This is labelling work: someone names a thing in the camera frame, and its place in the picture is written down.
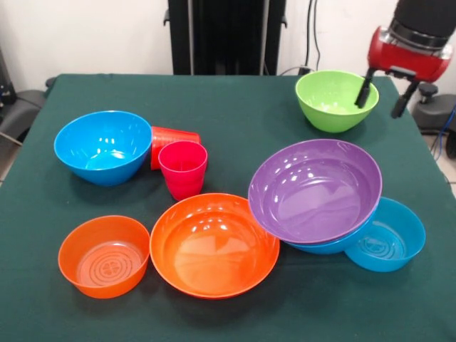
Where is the blue cable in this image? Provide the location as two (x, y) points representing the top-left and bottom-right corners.
(432, 106), (456, 158)

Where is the pink plastic cup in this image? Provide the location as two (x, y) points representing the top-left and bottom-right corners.
(157, 140), (209, 202)

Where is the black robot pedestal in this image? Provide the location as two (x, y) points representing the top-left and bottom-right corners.
(163, 0), (288, 76)

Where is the black stand base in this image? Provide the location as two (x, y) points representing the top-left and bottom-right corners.
(0, 88), (47, 138)
(408, 82), (456, 135)

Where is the large orange plastic bowl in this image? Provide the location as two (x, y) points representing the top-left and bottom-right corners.
(149, 192), (281, 300)

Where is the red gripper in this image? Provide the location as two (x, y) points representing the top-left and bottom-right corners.
(354, 25), (455, 120)

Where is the black wall cable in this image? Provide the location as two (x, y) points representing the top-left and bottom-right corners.
(279, 0), (322, 76)

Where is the green plastic bowl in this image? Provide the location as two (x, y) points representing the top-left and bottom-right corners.
(294, 69), (380, 134)

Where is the small blue flat-bottomed bowl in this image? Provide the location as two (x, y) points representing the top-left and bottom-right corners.
(343, 196), (427, 274)

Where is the large blue plastic bowl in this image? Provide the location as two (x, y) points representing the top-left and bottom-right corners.
(284, 209), (377, 256)
(53, 110), (153, 187)

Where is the small orange flat-bottomed bowl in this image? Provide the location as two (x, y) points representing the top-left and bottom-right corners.
(58, 214), (151, 299)

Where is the purple plastic bowl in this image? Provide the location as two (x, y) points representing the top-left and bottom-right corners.
(247, 139), (384, 244)

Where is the dark green tablecloth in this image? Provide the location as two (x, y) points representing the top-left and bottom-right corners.
(0, 73), (456, 342)

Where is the red plastic cup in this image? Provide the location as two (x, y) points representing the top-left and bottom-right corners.
(150, 125), (202, 172)

